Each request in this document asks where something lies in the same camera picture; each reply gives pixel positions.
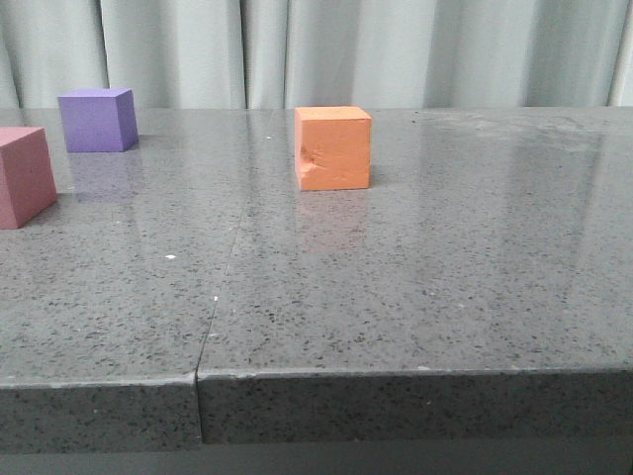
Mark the orange foam cube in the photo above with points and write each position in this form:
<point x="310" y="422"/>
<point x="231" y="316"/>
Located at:
<point x="332" y="148"/>

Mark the white curtain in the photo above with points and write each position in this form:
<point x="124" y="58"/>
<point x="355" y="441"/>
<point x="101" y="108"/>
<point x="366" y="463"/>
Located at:
<point x="276" y="54"/>

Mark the purple foam cube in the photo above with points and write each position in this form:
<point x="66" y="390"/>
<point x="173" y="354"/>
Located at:
<point x="98" y="119"/>

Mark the pink foam cube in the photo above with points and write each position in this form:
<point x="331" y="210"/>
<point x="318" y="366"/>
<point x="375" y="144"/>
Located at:
<point x="27" y="184"/>

